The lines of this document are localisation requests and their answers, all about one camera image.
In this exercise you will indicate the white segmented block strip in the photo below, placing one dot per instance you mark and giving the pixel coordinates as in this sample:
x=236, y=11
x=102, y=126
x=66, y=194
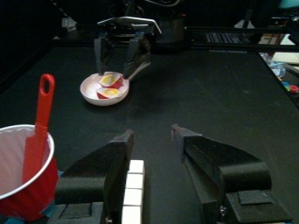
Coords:
x=134, y=189

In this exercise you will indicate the colourful toy pile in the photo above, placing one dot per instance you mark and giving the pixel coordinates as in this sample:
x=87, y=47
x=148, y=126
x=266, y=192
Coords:
x=291, y=87

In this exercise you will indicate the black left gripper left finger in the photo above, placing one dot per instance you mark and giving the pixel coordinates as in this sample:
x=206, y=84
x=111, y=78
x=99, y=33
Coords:
x=102, y=169

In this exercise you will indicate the black frame rail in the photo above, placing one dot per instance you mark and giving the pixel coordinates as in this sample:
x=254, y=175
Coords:
x=240, y=46

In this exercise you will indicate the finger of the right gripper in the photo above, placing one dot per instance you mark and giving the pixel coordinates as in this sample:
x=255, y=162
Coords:
x=134, y=58
x=100, y=55

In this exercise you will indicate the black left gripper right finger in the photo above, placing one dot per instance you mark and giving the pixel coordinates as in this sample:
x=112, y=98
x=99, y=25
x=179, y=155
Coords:
x=234, y=166

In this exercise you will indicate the white corner bracket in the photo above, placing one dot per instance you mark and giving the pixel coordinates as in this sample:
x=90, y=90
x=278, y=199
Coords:
x=70, y=24
x=244, y=24

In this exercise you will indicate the teal round object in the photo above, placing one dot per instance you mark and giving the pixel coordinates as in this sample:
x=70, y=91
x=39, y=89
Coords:
x=289, y=3

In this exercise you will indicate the red toy spatula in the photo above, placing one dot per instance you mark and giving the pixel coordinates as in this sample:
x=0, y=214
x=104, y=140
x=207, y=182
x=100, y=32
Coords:
x=39, y=131

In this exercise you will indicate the white toy frying pan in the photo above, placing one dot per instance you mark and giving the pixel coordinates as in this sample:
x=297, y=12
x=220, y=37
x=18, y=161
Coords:
x=91, y=93

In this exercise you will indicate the red toy apple half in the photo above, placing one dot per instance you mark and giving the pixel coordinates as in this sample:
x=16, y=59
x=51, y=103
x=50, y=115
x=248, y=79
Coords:
x=110, y=80
x=108, y=93

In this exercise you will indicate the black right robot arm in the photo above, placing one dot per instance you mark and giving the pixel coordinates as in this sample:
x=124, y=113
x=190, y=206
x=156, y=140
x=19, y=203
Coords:
x=170, y=29

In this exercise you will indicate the red plastic cup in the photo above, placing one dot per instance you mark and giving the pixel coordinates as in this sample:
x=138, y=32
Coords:
x=30, y=189

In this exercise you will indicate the clear plastic bag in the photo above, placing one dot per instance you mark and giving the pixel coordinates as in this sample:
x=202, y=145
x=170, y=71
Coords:
x=277, y=69

